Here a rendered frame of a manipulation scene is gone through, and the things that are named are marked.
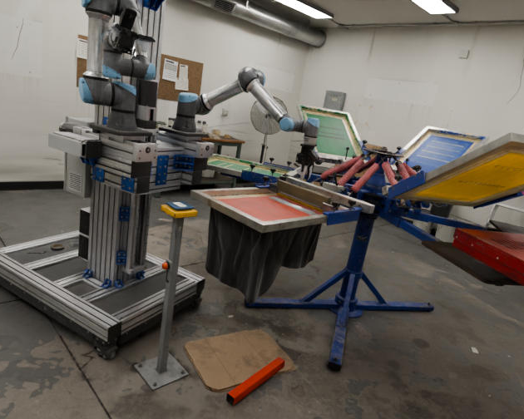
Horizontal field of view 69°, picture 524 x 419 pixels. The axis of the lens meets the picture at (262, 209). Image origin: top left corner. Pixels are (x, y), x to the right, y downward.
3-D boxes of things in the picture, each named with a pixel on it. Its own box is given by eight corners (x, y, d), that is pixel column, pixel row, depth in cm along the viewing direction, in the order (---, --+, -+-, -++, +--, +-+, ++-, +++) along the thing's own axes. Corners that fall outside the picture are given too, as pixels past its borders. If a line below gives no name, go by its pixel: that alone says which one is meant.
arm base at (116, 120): (100, 125, 195) (101, 105, 193) (123, 125, 208) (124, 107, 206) (120, 130, 189) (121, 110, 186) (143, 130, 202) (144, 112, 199)
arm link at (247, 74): (239, 59, 212) (297, 121, 205) (248, 61, 222) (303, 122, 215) (226, 75, 217) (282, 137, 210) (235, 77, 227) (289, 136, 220)
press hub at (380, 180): (350, 326, 289) (396, 150, 253) (311, 302, 315) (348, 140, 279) (376, 313, 316) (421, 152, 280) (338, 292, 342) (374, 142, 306)
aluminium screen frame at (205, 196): (262, 233, 170) (263, 225, 169) (190, 196, 209) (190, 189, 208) (357, 218, 224) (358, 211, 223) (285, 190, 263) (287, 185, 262)
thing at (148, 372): (152, 391, 196) (171, 215, 170) (133, 366, 210) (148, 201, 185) (189, 375, 211) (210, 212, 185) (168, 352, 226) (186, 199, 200)
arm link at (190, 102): (172, 112, 235) (174, 90, 232) (185, 113, 248) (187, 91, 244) (188, 115, 231) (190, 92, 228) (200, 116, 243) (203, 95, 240)
